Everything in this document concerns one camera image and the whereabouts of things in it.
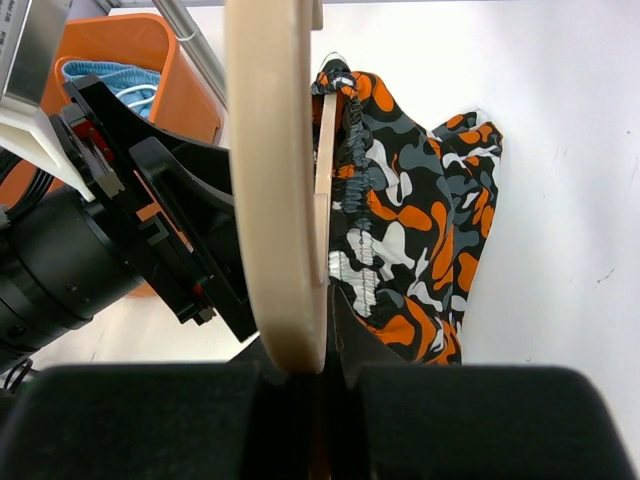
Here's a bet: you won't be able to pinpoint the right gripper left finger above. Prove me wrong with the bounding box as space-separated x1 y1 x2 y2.
1 364 300 479

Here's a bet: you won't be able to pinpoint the beige hanger of camouflage shorts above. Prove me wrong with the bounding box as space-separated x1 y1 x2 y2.
225 1 327 373

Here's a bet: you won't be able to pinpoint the orange plastic basket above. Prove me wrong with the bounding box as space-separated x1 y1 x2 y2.
0 13 225 299

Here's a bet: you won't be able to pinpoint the light blue shorts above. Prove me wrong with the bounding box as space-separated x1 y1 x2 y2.
61 60 161 119

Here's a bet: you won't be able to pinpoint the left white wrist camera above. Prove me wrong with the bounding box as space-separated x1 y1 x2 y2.
1 0 94 201

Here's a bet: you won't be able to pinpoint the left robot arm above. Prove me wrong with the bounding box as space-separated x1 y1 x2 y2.
1 75 257 370

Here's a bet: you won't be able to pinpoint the white metal clothes rack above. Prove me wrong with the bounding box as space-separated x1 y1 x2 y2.
153 0 228 110

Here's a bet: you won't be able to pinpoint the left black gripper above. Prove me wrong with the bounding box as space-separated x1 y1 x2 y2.
50 75 257 341

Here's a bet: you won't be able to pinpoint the camouflage orange black shorts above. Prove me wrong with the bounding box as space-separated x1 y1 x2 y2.
311 53 503 365

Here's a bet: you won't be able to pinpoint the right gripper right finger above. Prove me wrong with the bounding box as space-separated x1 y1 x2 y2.
327 287 635 479

